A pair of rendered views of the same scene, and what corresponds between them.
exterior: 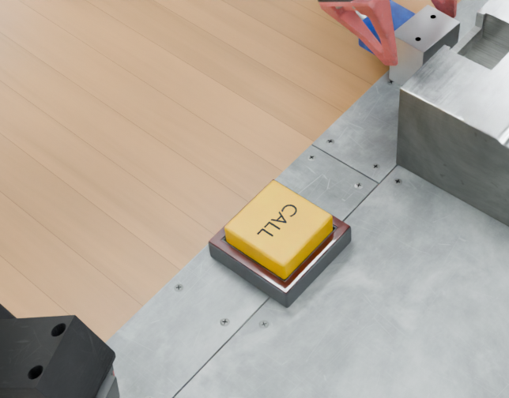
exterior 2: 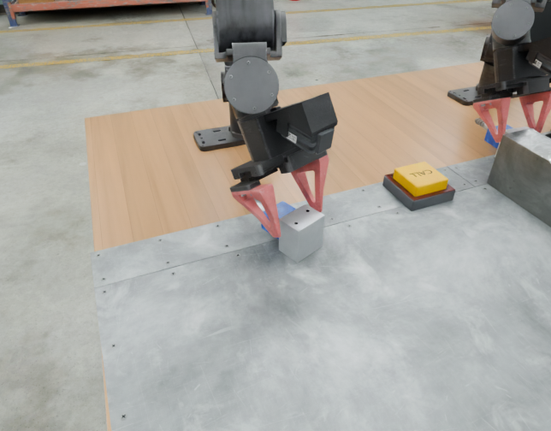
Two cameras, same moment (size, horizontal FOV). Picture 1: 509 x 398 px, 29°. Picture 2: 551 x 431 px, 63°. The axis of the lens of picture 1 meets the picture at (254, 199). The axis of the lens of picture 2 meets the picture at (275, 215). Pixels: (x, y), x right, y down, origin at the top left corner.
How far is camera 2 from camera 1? 0.30 m
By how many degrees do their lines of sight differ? 21
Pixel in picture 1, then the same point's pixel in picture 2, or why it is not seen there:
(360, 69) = (481, 150)
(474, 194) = (525, 198)
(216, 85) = (409, 138)
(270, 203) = (420, 167)
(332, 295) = (435, 214)
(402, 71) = not seen: hidden behind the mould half
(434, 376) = (476, 256)
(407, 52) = not seen: hidden behind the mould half
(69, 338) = (322, 97)
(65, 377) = (314, 110)
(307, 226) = (435, 179)
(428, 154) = (506, 174)
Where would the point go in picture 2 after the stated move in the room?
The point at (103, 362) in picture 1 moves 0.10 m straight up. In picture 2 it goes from (331, 120) to (339, 23)
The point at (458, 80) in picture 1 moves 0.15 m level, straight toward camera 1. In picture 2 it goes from (535, 138) to (504, 180)
